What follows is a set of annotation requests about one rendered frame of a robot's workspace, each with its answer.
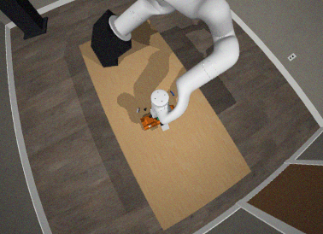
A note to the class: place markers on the orange rack of bins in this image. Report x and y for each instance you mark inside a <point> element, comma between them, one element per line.
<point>151,122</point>

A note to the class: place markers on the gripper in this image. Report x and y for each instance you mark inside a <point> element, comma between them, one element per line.
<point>153,115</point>

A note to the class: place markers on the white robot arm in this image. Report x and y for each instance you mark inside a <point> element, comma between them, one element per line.
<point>216,14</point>

